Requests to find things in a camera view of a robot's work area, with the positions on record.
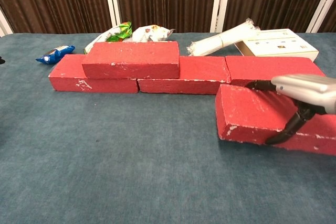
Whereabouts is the blue cookie snack packet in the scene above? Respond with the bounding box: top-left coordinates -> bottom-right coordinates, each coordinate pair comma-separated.
35,45 -> 76,65

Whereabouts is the red brick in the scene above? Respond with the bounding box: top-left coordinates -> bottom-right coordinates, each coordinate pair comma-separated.
137,56 -> 231,95
48,54 -> 139,94
215,83 -> 336,156
225,56 -> 326,87
81,40 -> 181,80

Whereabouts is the white green snack bag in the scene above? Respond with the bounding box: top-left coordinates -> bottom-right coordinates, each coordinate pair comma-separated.
83,21 -> 176,55

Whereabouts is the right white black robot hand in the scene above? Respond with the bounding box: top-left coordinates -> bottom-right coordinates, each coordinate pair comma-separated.
245,73 -> 336,145

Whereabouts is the white wrapped straw bundle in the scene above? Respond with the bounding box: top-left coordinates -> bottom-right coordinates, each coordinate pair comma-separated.
186,18 -> 260,57

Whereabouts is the flat white cardboard box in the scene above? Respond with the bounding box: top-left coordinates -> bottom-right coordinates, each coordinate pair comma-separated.
234,28 -> 320,62

